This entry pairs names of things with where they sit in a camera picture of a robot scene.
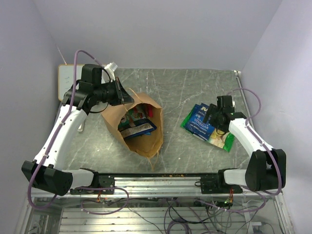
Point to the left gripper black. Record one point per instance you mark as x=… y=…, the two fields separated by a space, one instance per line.
x=122 y=96

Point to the brown paper bag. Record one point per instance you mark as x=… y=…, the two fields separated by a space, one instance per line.
x=147 y=146

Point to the blue kettle potato chips bag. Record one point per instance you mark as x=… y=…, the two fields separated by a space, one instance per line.
x=204 y=130

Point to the green cassava chips bag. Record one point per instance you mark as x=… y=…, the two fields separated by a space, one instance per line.
x=218 y=138

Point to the blue white snack bag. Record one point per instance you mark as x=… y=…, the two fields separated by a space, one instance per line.
x=190 y=121

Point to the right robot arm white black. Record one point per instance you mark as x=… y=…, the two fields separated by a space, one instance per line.
x=253 y=151

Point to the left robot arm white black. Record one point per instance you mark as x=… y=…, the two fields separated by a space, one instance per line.
x=76 y=104

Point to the green snack bar packet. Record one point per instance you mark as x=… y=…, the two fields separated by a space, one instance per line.
x=135 y=114

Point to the red snack packet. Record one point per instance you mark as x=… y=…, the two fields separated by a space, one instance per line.
x=150 y=110

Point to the blue cookie snack pack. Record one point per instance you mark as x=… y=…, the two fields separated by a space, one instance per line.
x=136 y=128

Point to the white marker pen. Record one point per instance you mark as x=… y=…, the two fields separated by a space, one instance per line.
x=81 y=127

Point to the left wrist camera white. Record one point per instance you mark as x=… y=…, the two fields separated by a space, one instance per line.
x=110 y=68

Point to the small whiteboard wooden frame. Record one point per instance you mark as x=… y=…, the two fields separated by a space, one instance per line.
x=66 y=76

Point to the aluminium mounting rail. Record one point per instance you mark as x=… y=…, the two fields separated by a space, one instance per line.
x=156 y=185

